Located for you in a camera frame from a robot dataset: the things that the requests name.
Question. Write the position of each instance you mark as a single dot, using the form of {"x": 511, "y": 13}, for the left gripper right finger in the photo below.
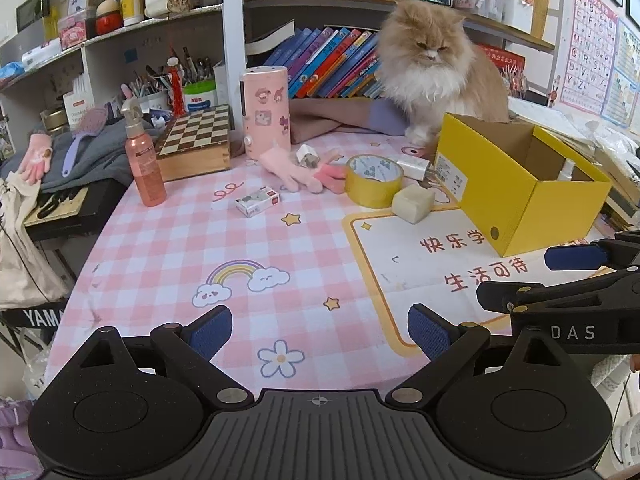
{"x": 448, "y": 348}

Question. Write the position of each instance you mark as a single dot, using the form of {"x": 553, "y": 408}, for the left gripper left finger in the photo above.
{"x": 188, "y": 352}

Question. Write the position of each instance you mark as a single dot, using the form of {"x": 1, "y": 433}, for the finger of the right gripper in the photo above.
{"x": 619, "y": 289}
{"x": 617, "y": 253}

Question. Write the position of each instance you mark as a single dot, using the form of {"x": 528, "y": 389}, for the white soap block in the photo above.
{"x": 413, "y": 203}

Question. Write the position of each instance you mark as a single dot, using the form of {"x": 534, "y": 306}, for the small white red box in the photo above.
{"x": 258, "y": 201}

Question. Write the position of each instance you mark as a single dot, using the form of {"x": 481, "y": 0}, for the white power adapter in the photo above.
{"x": 414, "y": 167}

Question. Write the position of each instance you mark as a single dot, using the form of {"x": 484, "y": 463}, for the yellow tape roll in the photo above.
{"x": 372, "y": 181}

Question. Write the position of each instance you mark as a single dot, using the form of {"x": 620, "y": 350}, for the pink glove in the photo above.
{"x": 328, "y": 175}

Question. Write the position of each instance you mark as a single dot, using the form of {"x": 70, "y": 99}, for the small white spray bottle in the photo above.
{"x": 567, "y": 171}

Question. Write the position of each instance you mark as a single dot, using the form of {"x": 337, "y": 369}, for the yellow cardboard box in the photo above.
{"x": 503, "y": 176}

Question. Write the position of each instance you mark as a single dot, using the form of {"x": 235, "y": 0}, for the pink checkered tablecloth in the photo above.
{"x": 319, "y": 288}

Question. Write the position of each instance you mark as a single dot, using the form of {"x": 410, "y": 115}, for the pink spray bottle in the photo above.
{"x": 142, "y": 156}

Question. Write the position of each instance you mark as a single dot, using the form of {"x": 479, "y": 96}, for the wooden chess board box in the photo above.
{"x": 195, "y": 144}

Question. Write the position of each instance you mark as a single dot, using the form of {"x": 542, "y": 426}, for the red book set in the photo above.
{"x": 503, "y": 59}

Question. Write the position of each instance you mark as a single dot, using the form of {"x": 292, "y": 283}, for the purple hairbrush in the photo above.
{"x": 90, "y": 126}

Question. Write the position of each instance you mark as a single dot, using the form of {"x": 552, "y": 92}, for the mauve folded cloth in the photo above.
{"x": 310, "y": 118}

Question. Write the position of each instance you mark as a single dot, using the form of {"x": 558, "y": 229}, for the pink cylinder container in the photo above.
{"x": 266, "y": 116}

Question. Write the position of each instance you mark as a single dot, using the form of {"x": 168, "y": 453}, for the fluffy orange white cat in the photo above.
{"x": 429, "y": 67}

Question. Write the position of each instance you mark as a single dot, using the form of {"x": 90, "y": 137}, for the white shelf unit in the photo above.
{"x": 110, "y": 60}

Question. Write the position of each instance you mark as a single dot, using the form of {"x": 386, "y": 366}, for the row of colourful books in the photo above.
{"x": 329, "y": 63}

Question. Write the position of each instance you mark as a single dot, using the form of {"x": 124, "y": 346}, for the alphabet wall poster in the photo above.
{"x": 590, "y": 58}

